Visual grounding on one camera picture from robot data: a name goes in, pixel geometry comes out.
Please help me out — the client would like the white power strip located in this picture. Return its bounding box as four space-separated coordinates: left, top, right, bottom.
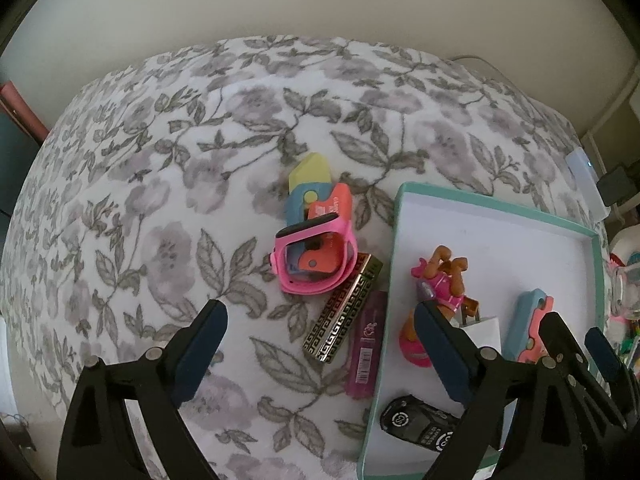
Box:
565 148 611 222

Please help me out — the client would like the floral fleece blanket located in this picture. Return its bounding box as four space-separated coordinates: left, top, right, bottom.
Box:
1 36 596 479

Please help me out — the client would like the clear glass mug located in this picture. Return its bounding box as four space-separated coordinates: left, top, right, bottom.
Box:
610 255 639 321

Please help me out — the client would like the black toy car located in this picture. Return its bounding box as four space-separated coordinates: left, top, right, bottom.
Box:
380 394 460 453

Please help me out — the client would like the gold greek-key lighter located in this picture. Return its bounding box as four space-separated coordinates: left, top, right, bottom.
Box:
303 252 383 363

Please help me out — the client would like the pink kids watch band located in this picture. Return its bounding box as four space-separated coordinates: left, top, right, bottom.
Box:
270 212 358 296

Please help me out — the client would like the teal shallow box tray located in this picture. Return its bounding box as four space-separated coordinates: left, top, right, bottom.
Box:
358 182 605 479

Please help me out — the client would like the black plugged charger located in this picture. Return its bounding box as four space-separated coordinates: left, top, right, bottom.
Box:
597 165 637 207

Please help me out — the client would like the pink puppy toy figure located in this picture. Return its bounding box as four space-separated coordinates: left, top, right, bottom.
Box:
399 245 480 367

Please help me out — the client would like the coral blue toy knife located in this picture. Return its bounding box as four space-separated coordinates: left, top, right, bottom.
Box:
502 288 554 363

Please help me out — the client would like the magenta lead refill case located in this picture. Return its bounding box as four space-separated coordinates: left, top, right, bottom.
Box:
345 290 387 400

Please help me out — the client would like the white usb charger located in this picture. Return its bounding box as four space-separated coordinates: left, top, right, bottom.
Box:
459 304 502 354

